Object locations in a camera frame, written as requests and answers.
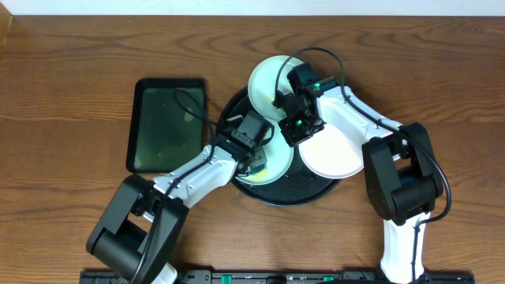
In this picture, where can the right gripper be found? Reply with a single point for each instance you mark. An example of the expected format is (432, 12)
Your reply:
(282, 101)

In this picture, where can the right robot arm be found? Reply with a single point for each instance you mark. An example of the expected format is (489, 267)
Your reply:
(402, 177)

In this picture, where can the green yellow sponge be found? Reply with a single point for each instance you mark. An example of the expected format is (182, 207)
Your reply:
(256, 169)

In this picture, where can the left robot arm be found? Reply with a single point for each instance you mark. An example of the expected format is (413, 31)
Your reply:
(140, 226)

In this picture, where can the mint plate top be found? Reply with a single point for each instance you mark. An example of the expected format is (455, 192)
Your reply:
(261, 87)

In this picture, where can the white pink plate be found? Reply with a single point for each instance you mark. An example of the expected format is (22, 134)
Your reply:
(330, 154)

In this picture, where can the mint plate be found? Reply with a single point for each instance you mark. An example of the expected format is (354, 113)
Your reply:
(261, 87)
(279, 156)

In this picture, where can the black round tray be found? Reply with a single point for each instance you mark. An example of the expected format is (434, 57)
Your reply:
(299, 185)

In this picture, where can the black rectangular tray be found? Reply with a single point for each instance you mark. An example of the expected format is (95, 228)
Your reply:
(165, 129)

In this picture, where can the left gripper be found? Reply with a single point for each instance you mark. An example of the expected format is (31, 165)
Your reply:
(258, 161)

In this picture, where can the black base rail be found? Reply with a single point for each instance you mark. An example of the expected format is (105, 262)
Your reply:
(366, 276)

